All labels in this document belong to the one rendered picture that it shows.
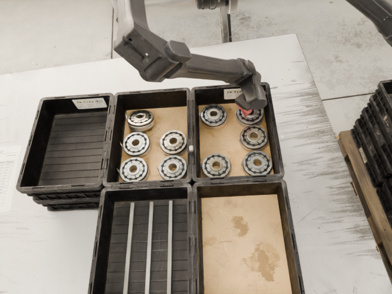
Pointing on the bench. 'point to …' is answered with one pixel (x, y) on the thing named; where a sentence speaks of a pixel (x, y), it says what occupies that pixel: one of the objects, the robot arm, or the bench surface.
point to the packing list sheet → (8, 174)
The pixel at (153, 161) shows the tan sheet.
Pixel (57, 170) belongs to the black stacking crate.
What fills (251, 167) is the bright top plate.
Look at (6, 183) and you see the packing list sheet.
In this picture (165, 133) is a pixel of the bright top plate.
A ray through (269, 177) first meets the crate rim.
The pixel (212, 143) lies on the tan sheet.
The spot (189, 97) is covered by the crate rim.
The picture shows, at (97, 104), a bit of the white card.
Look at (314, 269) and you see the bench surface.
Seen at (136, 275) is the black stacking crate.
